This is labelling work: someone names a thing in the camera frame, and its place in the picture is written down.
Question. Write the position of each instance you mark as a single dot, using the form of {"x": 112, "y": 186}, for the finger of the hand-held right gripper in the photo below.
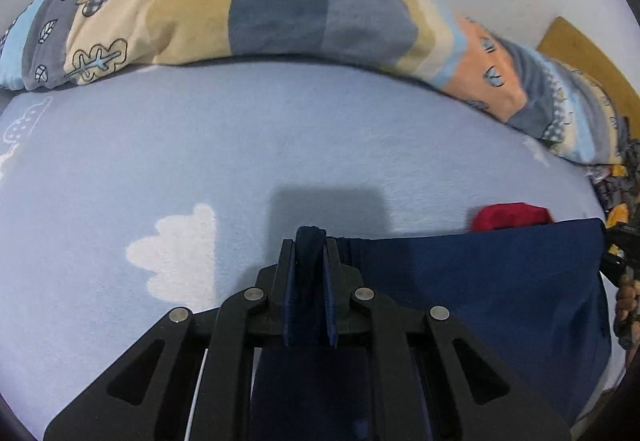
{"x": 620, "y": 256}

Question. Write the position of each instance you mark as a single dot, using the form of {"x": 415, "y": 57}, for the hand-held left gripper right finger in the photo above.
{"x": 330, "y": 291}

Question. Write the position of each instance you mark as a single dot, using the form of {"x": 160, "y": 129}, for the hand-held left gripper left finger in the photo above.
{"x": 290, "y": 291}

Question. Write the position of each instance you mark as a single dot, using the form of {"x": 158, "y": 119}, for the navy jacket with red collar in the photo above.
{"x": 475, "y": 281}

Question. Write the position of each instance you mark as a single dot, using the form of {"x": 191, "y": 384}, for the person's right hand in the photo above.
{"x": 627, "y": 306}

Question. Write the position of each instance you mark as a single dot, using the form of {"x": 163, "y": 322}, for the dark patterned cloth with yellow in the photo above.
{"x": 617, "y": 191}

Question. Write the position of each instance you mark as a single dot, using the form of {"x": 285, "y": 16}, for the light blue cloud bed sheet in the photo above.
{"x": 150, "y": 146}

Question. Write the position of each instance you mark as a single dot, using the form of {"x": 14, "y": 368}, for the wooden headboard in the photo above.
{"x": 585, "y": 56}

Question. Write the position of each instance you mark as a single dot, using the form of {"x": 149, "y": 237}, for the rolled patchwork quilt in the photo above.
{"x": 280, "y": 11}

